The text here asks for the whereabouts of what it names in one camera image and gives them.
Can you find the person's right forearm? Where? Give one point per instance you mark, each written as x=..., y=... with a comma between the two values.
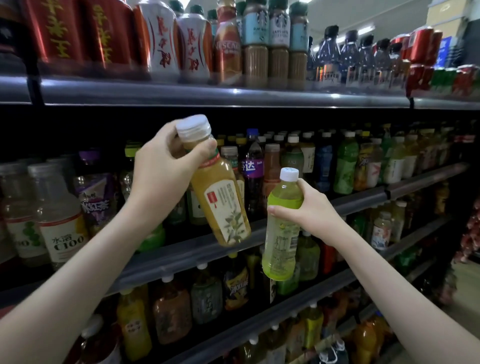
x=405, y=300

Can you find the person's left hand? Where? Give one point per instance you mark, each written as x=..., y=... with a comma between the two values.
x=157, y=180

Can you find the dark grey store shelving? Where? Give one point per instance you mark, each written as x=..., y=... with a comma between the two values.
x=225, y=94

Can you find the orange tea bottle plant label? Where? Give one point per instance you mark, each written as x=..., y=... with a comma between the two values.
x=221, y=202

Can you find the green tea bottle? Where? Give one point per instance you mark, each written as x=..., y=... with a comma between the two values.
x=279, y=251

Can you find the person's right hand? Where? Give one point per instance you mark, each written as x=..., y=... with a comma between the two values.
x=319, y=217

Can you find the person's left forearm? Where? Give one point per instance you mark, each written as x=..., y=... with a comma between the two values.
x=67, y=300

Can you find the ceiling tube light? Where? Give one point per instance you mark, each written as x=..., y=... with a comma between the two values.
x=366, y=30

